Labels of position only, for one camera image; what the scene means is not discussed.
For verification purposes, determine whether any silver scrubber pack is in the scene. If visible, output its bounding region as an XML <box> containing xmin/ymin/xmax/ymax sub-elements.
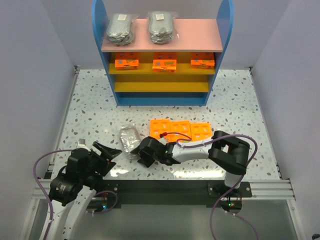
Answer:
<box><xmin>103</xmin><ymin>13</ymin><xmax>138</xmax><ymax>46</ymax></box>
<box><xmin>147</xmin><ymin>11</ymin><xmax>180</xmax><ymax>45</ymax></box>
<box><xmin>119</xmin><ymin>123</ymin><xmax>141</xmax><ymax>162</ymax></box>

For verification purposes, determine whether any orange sponge pack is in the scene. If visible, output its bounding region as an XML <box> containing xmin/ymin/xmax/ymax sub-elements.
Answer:
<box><xmin>168</xmin><ymin>120</ymin><xmax>192</xmax><ymax>142</ymax></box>
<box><xmin>114</xmin><ymin>52</ymin><xmax>140</xmax><ymax>70</ymax></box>
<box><xmin>152</xmin><ymin>52</ymin><xmax>177</xmax><ymax>73</ymax></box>
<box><xmin>190</xmin><ymin>52</ymin><xmax>216</xmax><ymax>69</ymax></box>
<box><xmin>190</xmin><ymin>122</ymin><xmax>213</xmax><ymax>142</ymax></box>

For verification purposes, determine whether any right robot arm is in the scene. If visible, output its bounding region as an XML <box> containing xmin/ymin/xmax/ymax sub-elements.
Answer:
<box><xmin>130</xmin><ymin>130</ymin><xmax>250</xmax><ymax>190</ymax></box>

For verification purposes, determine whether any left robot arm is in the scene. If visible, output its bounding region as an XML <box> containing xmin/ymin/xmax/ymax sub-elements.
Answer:
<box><xmin>34</xmin><ymin>141</ymin><xmax>122</xmax><ymax>240</ymax></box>

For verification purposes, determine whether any blue shelf unit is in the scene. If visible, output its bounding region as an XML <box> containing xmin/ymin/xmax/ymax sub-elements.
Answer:
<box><xmin>91</xmin><ymin>0</ymin><xmax>234</xmax><ymax>106</ymax></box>

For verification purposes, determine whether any orange sponge pack on shelf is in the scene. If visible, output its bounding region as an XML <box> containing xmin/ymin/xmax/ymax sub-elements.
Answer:
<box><xmin>190</xmin><ymin>52</ymin><xmax>216</xmax><ymax>69</ymax></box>

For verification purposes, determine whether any orange sponge pack hidden middle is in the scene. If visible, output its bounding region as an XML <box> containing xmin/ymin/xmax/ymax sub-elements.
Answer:
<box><xmin>149</xmin><ymin>119</ymin><xmax>171</xmax><ymax>140</ymax></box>

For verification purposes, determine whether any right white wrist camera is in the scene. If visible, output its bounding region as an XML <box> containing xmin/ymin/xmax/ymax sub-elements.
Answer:
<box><xmin>159</xmin><ymin>137</ymin><xmax>168</xmax><ymax>145</ymax></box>

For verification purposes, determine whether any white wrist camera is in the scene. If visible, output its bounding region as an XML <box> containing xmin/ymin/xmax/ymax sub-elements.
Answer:
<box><xmin>159</xmin><ymin>137</ymin><xmax>168</xmax><ymax>145</ymax></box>
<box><xmin>77</xmin><ymin>138</ymin><xmax>88</xmax><ymax>150</ymax></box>

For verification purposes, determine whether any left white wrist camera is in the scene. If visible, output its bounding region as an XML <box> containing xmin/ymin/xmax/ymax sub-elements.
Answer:
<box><xmin>77</xmin><ymin>138</ymin><xmax>88</xmax><ymax>150</ymax></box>

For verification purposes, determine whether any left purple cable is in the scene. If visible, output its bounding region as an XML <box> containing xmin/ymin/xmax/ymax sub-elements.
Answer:
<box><xmin>33</xmin><ymin>148</ymin><xmax>76</xmax><ymax>240</ymax></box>

